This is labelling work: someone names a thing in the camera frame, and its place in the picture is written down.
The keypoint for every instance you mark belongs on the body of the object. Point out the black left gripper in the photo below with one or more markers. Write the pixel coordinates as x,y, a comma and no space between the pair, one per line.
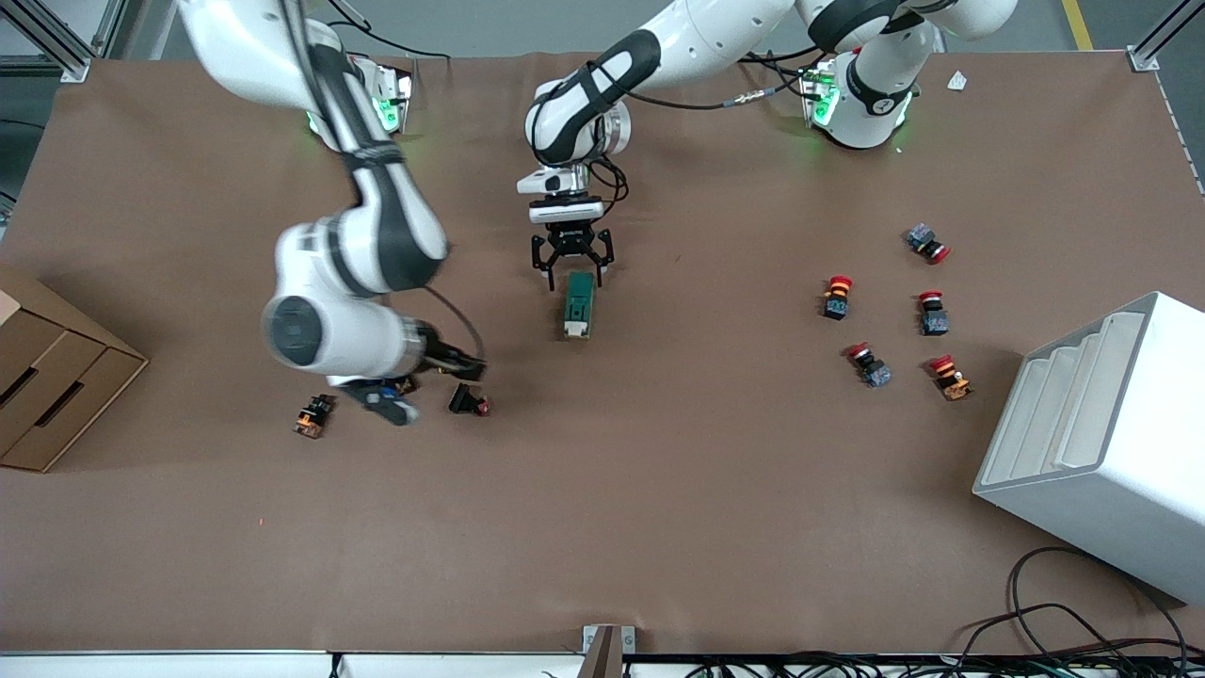
570,238

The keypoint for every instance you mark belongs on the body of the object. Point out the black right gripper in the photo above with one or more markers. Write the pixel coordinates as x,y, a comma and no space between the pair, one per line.
442,356

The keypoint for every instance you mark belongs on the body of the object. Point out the green load switch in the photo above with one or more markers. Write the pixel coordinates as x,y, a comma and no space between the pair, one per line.
579,306

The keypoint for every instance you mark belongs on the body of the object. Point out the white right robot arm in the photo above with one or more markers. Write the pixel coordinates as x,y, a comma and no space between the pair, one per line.
329,334

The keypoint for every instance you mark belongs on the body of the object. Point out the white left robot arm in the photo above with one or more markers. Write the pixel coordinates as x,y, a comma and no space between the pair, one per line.
697,38

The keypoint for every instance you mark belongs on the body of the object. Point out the black button orange body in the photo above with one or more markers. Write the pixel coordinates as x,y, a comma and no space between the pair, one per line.
408,384

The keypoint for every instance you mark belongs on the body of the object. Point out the black selector orange body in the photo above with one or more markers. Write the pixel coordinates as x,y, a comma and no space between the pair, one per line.
313,415

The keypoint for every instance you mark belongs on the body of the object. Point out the red button orange striped collar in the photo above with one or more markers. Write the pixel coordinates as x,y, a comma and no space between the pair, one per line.
837,299

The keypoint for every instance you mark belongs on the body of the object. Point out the red mushroom button blue body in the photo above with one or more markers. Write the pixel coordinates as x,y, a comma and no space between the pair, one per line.
933,315
925,241
869,364

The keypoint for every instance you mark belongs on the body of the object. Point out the red mushroom button amber body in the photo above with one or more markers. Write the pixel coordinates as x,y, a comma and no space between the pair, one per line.
949,377

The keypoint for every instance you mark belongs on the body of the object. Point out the cardboard drawer box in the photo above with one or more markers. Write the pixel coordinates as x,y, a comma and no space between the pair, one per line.
56,377

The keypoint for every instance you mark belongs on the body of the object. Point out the white paper scrap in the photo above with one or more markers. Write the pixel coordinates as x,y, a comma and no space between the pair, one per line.
957,80

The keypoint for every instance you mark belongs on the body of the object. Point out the white tiered storage bin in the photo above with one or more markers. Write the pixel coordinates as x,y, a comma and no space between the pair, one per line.
1130,424

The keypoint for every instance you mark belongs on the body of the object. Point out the black switch red indicator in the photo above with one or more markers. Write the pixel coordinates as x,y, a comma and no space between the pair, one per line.
467,399

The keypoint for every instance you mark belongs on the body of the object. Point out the metal table bracket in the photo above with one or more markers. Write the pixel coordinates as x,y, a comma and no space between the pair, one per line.
607,654

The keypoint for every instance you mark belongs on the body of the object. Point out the white table edge rail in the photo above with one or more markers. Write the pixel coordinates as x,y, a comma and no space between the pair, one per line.
188,667

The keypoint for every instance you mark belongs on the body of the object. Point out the aluminium frame profile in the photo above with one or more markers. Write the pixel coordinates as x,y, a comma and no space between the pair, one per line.
1142,58
75,68

